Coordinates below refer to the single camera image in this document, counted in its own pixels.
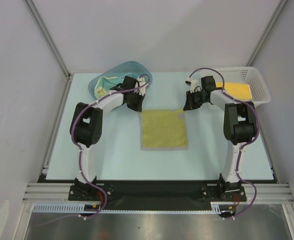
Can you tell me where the yellow chick face towel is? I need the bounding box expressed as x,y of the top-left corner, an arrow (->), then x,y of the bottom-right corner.
224,82 -> 252,101

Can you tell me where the grey towel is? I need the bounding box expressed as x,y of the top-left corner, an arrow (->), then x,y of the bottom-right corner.
140,108 -> 189,151

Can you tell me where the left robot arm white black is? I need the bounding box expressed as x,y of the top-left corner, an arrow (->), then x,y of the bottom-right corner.
70,74 -> 151,200

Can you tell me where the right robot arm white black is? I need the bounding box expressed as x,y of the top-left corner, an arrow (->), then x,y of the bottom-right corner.
183,76 -> 260,201

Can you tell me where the teal transparent plastic bin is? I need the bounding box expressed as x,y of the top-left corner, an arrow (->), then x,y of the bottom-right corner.
88,61 -> 153,100

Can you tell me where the teal and yellow towel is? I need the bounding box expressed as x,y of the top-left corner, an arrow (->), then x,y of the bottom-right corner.
93,76 -> 124,99

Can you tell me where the white perforated plastic basket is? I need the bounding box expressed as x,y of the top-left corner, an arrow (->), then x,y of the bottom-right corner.
199,66 -> 272,110

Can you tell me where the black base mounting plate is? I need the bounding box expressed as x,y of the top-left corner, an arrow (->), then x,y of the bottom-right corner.
68,180 -> 247,211

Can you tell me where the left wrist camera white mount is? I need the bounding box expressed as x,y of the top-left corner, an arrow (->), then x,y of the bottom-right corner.
134,76 -> 148,96

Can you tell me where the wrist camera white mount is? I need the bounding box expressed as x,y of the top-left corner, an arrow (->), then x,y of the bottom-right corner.
134,76 -> 148,96
185,78 -> 201,93

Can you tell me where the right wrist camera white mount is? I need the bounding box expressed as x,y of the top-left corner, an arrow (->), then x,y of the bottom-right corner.
185,78 -> 201,93

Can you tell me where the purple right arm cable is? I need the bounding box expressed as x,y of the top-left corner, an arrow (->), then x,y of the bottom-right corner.
189,67 -> 261,222

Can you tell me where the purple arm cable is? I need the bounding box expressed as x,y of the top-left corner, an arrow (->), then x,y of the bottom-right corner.
189,67 -> 261,222
71,73 -> 150,226

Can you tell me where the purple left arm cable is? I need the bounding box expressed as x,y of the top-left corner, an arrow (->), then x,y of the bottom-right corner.
71,73 -> 150,226

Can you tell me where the right aluminium frame post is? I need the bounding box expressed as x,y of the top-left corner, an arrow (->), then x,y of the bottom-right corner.
246,0 -> 291,67

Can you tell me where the aluminium frame post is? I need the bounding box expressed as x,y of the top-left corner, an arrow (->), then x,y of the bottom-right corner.
21,0 -> 71,78
246,0 -> 291,67

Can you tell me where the left aluminium frame post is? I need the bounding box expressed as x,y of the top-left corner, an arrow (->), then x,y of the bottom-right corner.
21,0 -> 71,78

